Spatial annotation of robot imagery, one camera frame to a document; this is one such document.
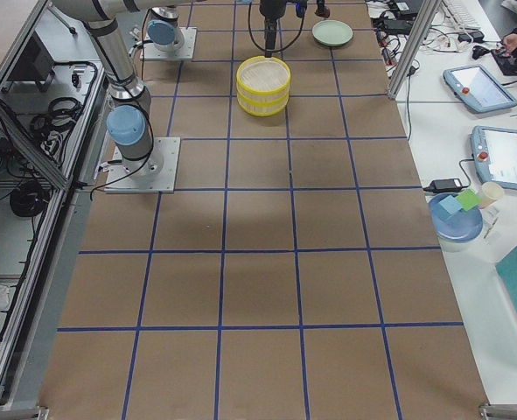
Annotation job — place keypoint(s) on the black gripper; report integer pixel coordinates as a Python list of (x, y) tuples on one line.
[(320, 5), (270, 10)]

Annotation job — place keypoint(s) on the yellow steamer layer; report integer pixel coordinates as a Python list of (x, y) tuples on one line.
[(263, 79), (262, 108)]

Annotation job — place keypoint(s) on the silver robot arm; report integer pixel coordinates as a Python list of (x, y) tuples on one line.
[(98, 17), (163, 30)]

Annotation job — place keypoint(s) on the light green plate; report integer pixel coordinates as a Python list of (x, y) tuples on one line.
[(332, 33)]

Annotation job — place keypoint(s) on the upper blue teach pendant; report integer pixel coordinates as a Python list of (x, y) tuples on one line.
[(477, 89)]

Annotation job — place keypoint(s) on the blue teach pendant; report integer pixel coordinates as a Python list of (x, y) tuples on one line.
[(495, 155), (477, 89)]

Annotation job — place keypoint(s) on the black power adapter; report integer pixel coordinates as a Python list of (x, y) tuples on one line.
[(444, 185)]

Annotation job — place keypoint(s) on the lower blue teach pendant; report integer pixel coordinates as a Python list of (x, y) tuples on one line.
[(495, 155)]

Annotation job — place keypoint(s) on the blue sponge block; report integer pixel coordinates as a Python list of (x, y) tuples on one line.
[(450, 205)]

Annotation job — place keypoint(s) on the green sponge block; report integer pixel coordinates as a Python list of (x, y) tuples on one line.
[(468, 199)]

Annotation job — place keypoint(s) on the cream cup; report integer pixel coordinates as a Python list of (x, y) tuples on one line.
[(489, 193)]

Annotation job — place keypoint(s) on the blue plate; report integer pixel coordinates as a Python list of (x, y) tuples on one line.
[(461, 227)]

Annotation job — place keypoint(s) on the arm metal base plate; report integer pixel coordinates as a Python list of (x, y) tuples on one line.
[(181, 49), (158, 174)]

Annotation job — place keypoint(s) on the aluminium frame post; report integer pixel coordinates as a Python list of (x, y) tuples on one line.
[(417, 35)]

